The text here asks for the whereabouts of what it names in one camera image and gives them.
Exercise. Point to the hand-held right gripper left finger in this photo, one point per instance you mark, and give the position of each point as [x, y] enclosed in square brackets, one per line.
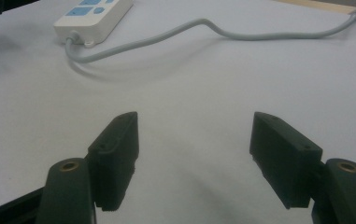
[116, 155]

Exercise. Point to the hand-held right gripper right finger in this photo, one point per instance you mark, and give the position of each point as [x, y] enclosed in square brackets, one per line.
[283, 155]

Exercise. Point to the white power strip blue sockets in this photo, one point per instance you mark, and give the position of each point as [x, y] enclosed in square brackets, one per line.
[94, 21]

